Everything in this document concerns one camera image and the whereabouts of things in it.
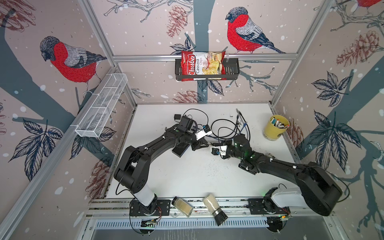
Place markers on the black wall basket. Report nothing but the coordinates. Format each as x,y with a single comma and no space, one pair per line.
231,67

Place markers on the black network switch box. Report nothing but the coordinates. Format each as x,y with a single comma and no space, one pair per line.
180,149

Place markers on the black power adapter with cable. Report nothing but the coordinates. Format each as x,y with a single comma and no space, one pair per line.
177,117

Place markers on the red cassava chips bag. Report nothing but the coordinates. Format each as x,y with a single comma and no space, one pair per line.
201,63

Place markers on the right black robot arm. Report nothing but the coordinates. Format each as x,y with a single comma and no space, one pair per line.
320,191

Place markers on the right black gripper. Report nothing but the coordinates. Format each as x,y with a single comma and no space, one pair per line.
226,156

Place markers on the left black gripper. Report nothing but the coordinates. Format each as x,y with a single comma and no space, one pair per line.
198,145

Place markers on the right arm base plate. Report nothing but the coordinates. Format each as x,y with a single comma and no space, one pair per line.
266,206

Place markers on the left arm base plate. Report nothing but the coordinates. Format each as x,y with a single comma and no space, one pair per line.
156,208

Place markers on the white wire mesh shelf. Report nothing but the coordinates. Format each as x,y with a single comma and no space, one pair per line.
99,112

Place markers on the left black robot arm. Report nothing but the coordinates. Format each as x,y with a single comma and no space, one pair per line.
133,169

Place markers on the yellow cup with pens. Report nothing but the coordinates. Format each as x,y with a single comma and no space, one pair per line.
276,126

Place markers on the glass spice jar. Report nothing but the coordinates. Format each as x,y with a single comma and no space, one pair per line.
181,205

